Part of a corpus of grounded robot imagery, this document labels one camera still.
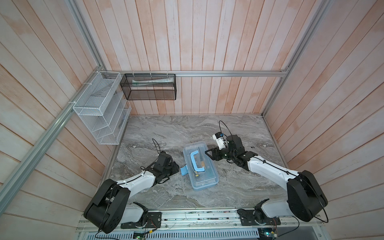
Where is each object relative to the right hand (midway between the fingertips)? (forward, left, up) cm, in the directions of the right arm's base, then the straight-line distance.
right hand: (208, 150), depth 86 cm
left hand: (-8, +19, -10) cm, 23 cm away
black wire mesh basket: (+44, +41, +14) cm, 61 cm away
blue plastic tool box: (-11, +5, -1) cm, 12 cm away
